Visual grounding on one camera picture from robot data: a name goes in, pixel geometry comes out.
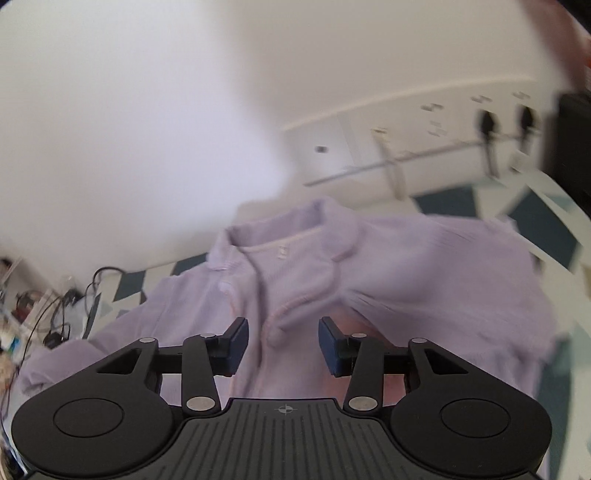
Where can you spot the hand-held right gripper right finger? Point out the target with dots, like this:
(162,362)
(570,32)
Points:
(328,344)

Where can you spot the white wall socket panel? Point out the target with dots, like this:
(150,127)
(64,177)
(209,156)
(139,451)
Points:
(351,138)

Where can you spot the black box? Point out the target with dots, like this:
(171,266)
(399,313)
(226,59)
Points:
(572,138)

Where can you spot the black charger adapter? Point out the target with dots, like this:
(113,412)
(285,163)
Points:
(54,339)

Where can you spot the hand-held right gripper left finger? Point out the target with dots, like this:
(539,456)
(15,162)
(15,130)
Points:
(238,341)

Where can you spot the lavender pajama top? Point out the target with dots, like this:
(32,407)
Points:
(415,277)

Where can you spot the black power plug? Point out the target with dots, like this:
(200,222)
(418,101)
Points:
(487,123)
(526,120)

